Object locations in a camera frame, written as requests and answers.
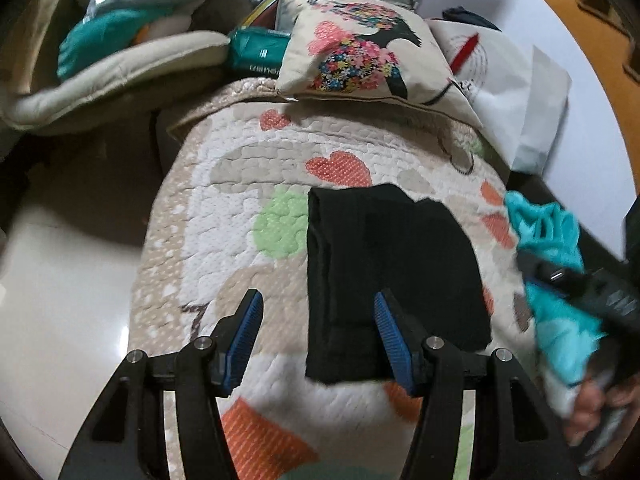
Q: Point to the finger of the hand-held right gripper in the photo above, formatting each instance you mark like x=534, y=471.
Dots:
x=545, y=267

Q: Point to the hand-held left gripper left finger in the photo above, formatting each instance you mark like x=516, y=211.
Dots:
x=245, y=340

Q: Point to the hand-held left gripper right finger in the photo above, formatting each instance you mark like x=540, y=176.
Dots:
x=395, y=345

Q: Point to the teal fleece garment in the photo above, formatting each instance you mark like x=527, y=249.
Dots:
x=545, y=225

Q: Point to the black pants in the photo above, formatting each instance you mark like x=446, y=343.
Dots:
x=350, y=260

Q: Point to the person's right hand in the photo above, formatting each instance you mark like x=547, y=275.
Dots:
x=590, y=410

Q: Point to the quilted heart print blanket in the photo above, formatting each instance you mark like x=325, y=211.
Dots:
x=210, y=260

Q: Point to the white paper bag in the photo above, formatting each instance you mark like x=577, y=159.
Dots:
x=505, y=85

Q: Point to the teal wipes pack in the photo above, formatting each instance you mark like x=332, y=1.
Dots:
x=257, y=52

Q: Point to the floral print pillow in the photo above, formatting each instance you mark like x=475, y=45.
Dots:
x=350, y=50

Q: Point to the beige padded cushion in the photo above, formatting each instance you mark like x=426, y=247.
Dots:
x=125, y=70

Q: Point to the teal plush toy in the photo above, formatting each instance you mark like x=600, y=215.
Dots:
x=95, y=40

